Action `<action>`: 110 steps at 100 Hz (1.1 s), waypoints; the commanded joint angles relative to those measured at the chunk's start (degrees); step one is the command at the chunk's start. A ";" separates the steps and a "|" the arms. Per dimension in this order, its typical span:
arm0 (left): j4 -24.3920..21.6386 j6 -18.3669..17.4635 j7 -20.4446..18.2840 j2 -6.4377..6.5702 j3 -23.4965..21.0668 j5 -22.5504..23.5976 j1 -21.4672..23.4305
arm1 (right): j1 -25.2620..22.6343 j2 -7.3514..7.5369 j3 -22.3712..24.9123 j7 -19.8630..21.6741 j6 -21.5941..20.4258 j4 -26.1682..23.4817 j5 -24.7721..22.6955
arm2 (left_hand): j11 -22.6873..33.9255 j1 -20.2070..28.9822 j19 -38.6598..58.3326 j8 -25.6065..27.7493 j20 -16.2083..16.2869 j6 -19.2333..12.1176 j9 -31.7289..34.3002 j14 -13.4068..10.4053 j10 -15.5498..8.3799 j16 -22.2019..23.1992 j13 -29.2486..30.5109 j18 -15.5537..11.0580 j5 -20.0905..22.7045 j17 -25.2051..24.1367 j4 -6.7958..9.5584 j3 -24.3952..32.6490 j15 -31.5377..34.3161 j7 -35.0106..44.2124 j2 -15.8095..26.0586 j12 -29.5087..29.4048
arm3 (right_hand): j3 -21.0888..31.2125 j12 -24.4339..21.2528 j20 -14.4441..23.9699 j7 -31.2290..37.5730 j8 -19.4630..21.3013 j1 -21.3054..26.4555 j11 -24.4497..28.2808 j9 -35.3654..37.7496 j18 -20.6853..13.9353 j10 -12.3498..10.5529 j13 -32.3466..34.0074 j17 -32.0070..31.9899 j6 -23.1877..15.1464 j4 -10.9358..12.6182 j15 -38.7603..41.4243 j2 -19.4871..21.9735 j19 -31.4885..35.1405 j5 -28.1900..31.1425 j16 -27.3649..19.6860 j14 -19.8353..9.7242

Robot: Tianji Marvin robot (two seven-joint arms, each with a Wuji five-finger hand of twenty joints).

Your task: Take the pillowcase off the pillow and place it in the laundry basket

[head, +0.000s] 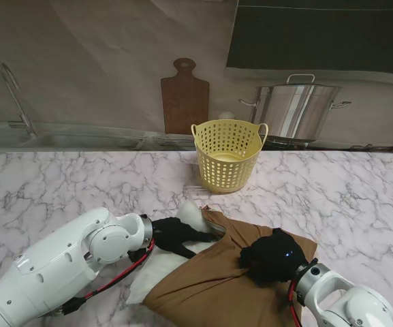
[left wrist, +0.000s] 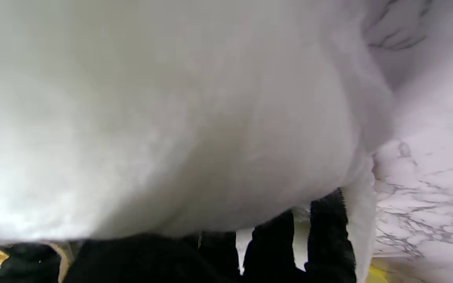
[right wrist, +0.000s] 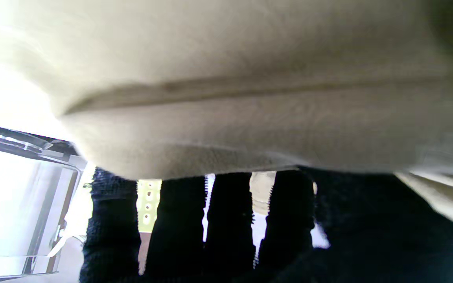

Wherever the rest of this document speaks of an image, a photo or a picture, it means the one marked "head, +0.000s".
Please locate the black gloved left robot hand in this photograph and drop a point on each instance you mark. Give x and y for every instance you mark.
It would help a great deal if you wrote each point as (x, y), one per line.
(172, 235)

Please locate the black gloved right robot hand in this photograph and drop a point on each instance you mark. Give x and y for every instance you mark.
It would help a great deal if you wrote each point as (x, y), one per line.
(274, 262)

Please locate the white pillow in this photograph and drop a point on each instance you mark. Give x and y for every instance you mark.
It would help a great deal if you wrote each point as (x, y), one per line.
(192, 214)

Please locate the brown pillowcase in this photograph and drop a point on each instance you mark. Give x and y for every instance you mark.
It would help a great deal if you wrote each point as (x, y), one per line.
(209, 293)

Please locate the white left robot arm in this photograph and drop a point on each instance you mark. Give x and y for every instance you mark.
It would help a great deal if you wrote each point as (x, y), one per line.
(63, 265)

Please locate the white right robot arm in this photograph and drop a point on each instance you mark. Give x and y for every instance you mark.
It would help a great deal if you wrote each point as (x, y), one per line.
(335, 293)

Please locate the yellow perforated laundry basket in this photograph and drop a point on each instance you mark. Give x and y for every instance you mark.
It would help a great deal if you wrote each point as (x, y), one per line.
(216, 170)

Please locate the black stove grate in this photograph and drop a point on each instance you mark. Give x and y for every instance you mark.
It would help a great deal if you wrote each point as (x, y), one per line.
(284, 143)

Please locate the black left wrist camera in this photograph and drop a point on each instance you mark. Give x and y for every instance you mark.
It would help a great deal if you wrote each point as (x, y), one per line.
(136, 256)

